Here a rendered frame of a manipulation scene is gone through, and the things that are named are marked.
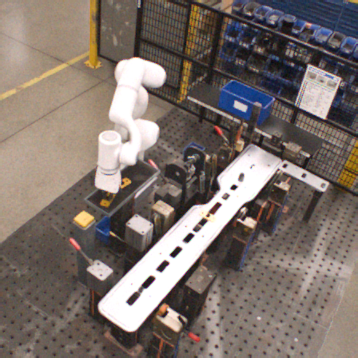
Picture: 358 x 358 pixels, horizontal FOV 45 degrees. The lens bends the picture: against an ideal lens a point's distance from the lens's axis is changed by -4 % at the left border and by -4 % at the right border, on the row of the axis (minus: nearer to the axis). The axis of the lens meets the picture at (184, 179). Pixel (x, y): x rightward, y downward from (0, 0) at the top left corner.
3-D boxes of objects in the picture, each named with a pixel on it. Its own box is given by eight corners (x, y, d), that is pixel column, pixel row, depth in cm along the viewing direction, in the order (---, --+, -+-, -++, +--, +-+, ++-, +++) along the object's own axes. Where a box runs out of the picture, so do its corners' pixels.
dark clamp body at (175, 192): (168, 252, 231) (177, 201, 205) (147, 239, 235) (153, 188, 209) (179, 240, 238) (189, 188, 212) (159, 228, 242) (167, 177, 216)
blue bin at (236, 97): (259, 126, 268) (264, 109, 259) (216, 105, 278) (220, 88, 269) (270, 115, 279) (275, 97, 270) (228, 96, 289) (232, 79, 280)
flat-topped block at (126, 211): (120, 258, 223) (123, 196, 193) (108, 250, 225) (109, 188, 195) (132, 247, 229) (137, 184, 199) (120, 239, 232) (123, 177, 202)
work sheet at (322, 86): (325, 121, 262) (344, 77, 241) (292, 105, 269) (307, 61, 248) (326, 120, 263) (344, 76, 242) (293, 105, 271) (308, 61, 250)
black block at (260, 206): (254, 248, 240) (268, 212, 220) (237, 239, 244) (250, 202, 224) (260, 240, 245) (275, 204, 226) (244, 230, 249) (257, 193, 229)
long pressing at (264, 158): (137, 340, 161) (137, 338, 160) (91, 307, 169) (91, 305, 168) (284, 161, 253) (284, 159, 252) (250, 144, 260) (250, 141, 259)
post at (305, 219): (311, 228, 257) (328, 193, 237) (295, 220, 260) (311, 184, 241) (315, 222, 261) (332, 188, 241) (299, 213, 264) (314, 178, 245)
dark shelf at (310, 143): (312, 159, 256) (313, 156, 254) (184, 97, 285) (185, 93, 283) (323, 142, 270) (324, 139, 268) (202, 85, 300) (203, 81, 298)
